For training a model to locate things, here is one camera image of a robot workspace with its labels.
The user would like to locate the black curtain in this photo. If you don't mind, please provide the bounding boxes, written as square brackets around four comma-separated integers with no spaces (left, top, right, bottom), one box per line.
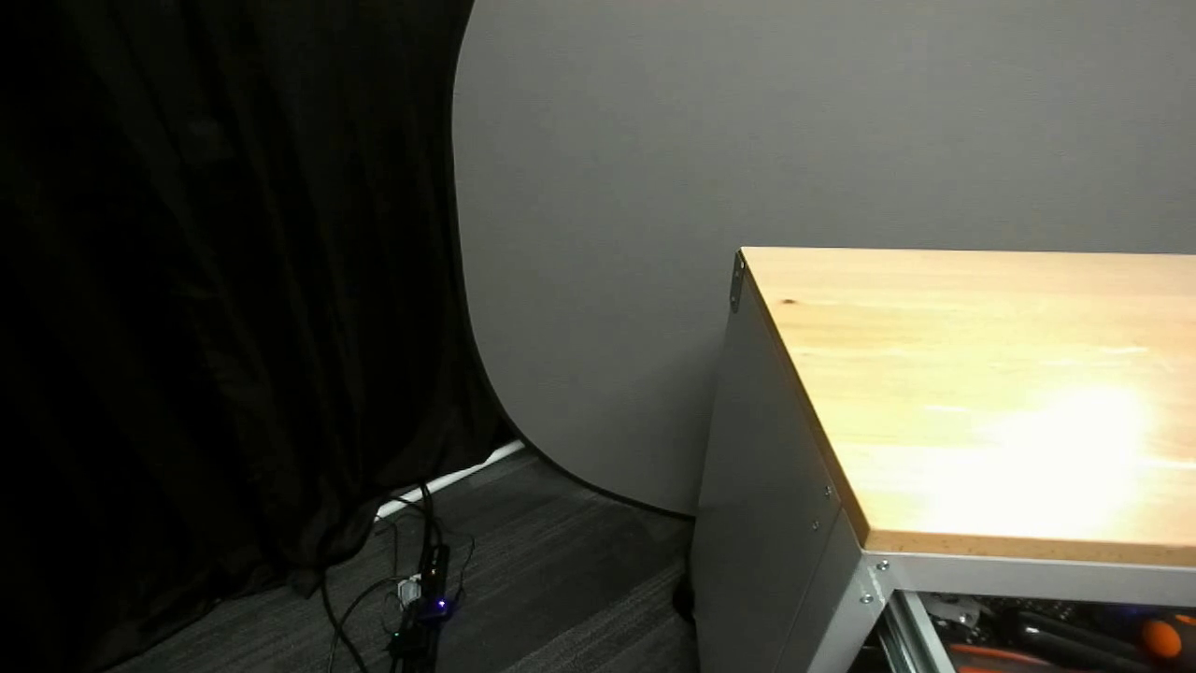
[0,0,507,673]

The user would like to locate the black floor cables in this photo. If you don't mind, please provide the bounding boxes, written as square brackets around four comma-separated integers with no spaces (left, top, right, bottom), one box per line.
[314,490,482,673]

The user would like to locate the grey metal tool cabinet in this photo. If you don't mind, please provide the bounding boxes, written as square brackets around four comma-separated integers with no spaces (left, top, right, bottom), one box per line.
[691,260,1196,673]

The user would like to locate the open top metal drawer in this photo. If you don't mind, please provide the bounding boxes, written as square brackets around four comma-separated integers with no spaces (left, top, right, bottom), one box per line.
[847,594,1196,673]

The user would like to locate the grey rounded backdrop panel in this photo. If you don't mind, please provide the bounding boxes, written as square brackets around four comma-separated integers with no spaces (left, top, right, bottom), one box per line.
[451,0,1196,511]

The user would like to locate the orange handled screwdriver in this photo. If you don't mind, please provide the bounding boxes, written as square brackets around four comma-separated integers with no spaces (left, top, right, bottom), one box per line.
[1139,619,1185,661]

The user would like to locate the wooden cabinet top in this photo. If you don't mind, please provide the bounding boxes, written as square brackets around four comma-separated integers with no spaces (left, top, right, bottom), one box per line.
[740,246,1196,568]

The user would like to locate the black power strip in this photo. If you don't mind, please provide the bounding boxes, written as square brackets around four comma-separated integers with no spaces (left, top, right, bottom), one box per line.
[389,511,456,673]

